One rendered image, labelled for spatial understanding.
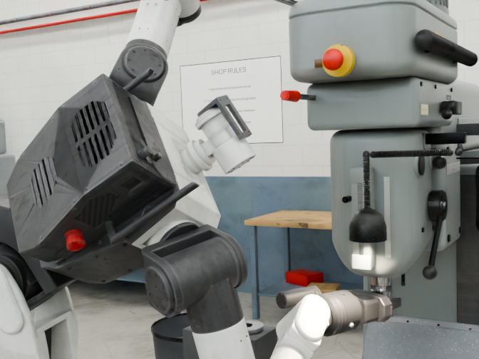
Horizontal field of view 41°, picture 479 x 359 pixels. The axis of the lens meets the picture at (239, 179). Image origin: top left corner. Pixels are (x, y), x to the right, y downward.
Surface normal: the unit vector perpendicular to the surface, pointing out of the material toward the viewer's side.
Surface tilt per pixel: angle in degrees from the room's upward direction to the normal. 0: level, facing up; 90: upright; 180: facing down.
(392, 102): 90
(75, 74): 90
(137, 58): 62
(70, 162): 75
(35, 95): 90
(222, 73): 90
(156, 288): 101
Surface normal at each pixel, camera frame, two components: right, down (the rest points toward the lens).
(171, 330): 0.65, -0.04
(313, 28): -0.51, 0.08
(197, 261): 0.32, -0.59
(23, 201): -0.68, -0.20
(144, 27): -0.15, -0.51
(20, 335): -0.25, 0.07
